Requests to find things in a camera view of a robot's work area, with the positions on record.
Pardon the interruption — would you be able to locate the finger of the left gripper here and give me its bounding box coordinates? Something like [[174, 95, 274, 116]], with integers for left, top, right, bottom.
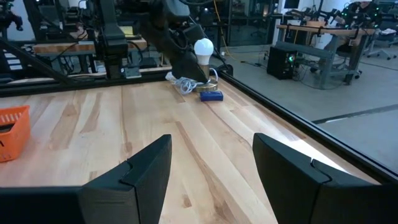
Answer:
[[171, 51, 209, 84]]

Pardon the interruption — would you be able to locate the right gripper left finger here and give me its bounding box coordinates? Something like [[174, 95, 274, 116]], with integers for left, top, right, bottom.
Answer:
[[0, 134, 173, 224]]

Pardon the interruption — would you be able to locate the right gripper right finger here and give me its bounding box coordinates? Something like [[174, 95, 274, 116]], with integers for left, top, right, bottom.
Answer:
[[252, 133, 398, 224]]

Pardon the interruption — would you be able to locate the orange plastic basket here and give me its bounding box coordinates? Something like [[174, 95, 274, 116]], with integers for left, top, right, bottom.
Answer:
[[0, 105, 31, 163]]

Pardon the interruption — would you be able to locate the white light bulb on base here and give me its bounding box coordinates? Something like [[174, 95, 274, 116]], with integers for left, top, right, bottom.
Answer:
[[193, 37, 219, 93]]

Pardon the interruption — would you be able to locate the dark blue small case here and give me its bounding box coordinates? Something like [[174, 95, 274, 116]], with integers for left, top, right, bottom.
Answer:
[[199, 90, 224, 103]]

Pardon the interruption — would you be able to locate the silver mounting plate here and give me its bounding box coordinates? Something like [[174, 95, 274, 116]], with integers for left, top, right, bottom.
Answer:
[[123, 66, 142, 79]]

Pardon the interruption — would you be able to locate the black computer tower green light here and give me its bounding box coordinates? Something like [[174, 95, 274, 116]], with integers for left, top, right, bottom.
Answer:
[[266, 45, 299, 80]]

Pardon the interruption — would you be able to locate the wooden background workbench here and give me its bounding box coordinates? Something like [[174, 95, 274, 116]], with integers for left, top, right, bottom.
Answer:
[[275, 20, 376, 90], [30, 37, 149, 74]]

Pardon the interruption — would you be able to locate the white power adapter with cable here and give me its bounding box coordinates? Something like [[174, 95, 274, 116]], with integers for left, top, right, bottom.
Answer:
[[164, 67, 220, 96]]

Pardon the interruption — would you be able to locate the orange hanging cable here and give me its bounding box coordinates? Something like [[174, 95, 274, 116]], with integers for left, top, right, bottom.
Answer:
[[213, 0, 233, 57]]

